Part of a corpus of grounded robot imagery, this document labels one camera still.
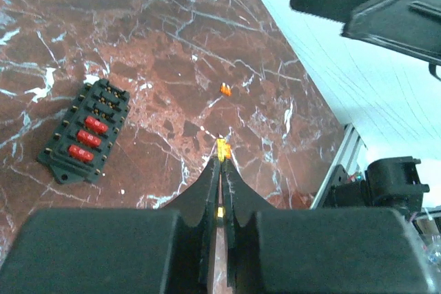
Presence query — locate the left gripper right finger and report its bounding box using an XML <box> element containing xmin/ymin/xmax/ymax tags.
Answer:
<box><xmin>220</xmin><ymin>160</ymin><xmax>279</xmax><ymax>293</ymax></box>

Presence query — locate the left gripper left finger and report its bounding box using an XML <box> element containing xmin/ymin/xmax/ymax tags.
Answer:
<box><xmin>165</xmin><ymin>159</ymin><xmax>221</xmax><ymax>293</ymax></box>

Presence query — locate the yellow blade fuse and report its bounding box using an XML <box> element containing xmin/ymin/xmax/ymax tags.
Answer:
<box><xmin>216</xmin><ymin>138</ymin><xmax>232</xmax><ymax>162</ymax></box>

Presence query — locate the black fuse box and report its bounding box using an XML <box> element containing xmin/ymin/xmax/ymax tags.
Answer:
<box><xmin>37</xmin><ymin>78</ymin><xmax>130</xmax><ymax>185</ymax></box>

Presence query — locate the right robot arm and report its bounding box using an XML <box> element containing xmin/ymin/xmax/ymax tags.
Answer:
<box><xmin>290</xmin><ymin>0</ymin><xmax>440</xmax><ymax>79</ymax></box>

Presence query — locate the orange blade fuse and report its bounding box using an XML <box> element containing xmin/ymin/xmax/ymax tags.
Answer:
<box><xmin>220</xmin><ymin>83</ymin><xmax>232</xmax><ymax>96</ymax></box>

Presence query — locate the red blade fuse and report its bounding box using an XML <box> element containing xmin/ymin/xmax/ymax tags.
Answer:
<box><xmin>85</xmin><ymin>116</ymin><xmax>108</xmax><ymax>134</ymax></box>
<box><xmin>76</xmin><ymin>130</ymin><xmax>101</xmax><ymax>148</ymax></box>
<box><xmin>68</xmin><ymin>145</ymin><xmax>94</xmax><ymax>162</ymax></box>

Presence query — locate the aluminium front rail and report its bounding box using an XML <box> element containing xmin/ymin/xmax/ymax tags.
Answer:
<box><xmin>310</xmin><ymin>124</ymin><xmax>365</xmax><ymax>209</ymax></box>

